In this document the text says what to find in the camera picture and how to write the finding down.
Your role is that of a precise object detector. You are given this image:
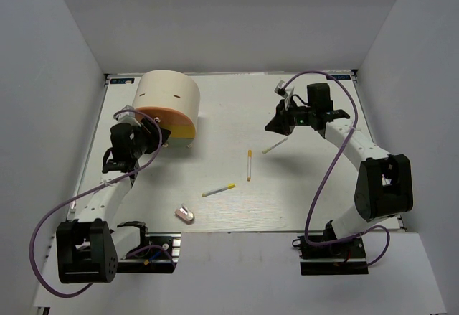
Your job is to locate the blue left corner label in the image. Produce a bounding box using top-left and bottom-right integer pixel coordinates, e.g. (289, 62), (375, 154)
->
(110, 77), (135, 85)

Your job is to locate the beige orange drawer container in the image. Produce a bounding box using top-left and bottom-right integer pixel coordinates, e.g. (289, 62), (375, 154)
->
(133, 70), (200, 147)

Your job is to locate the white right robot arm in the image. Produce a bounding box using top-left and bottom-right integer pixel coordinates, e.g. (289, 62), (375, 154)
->
(265, 83), (413, 257)

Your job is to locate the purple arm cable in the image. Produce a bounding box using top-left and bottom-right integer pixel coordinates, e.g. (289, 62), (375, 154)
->
(29, 111), (162, 298)
(283, 70), (391, 266)

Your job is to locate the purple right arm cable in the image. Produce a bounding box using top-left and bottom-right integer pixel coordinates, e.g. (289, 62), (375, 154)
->
(283, 70), (391, 266)

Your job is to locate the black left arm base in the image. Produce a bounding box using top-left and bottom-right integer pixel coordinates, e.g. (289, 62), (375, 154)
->
(112, 221), (181, 274)

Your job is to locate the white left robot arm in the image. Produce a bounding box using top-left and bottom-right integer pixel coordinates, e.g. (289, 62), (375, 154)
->
(56, 118), (171, 283)

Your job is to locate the blue corner label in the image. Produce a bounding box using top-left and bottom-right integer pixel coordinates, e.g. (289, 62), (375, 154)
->
(330, 74), (351, 80)
(110, 77), (135, 85)

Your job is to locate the blue right corner label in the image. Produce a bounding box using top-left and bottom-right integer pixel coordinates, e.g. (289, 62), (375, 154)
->
(330, 74), (351, 80)

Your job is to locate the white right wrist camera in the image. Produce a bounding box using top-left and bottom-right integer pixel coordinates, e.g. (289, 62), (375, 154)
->
(275, 80), (295, 109)

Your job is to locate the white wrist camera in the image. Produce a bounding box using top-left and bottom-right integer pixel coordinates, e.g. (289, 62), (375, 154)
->
(113, 105), (141, 127)
(275, 80), (295, 109)

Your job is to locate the pink white eraser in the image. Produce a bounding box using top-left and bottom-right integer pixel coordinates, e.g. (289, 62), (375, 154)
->
(174, 204), (195, 225)

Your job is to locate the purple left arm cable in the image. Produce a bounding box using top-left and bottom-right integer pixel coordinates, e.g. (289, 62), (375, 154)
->
(29, 111), (162, 298)

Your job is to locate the thin white yellow pen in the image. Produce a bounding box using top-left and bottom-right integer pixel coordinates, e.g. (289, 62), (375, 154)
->
(262, 136), (289, 154)

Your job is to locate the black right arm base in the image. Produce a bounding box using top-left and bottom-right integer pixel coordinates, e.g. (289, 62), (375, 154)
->
(292, 236), (369, 276)

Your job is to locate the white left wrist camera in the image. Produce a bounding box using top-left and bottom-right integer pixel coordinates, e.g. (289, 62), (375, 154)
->
(113, 105), (141, 127)

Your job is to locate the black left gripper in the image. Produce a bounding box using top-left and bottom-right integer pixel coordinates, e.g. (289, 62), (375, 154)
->
(131, 117), (171, 159)

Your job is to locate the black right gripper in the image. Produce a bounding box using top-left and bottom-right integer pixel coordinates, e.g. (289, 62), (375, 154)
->
(265, 98), (316, 136)

